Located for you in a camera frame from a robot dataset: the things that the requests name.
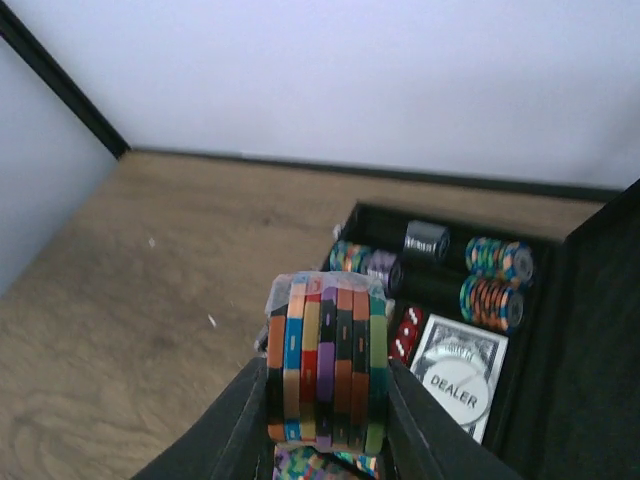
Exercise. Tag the black frame post left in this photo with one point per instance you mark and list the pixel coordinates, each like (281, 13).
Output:
(16, 34)

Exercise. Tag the grey chip stack in case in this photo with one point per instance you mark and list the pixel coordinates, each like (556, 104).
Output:
(426, 240)

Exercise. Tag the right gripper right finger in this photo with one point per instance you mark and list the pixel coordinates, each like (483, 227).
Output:
(423, 440)

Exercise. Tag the purple poker chip stack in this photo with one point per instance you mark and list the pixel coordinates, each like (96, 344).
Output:
(386, 267)

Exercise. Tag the blue playing card deck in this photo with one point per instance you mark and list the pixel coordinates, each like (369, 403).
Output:
(445, 335)

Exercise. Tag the red dice in case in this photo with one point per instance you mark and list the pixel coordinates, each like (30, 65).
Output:
(407, 334)

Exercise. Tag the striped chip roll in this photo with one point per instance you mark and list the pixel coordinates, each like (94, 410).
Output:
(326, 357)

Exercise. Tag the white dealer button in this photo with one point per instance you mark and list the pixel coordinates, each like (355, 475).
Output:
(462, 387)

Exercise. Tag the chips row in case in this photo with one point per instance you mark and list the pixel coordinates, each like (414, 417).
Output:
(307, 463)

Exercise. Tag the chips in case back slot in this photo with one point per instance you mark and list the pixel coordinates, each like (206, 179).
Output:
(500, 272)

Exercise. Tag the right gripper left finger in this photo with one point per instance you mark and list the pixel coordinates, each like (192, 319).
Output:
(229, 441)

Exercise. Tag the black poker set case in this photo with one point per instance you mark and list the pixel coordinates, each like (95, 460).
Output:
(567, 399)

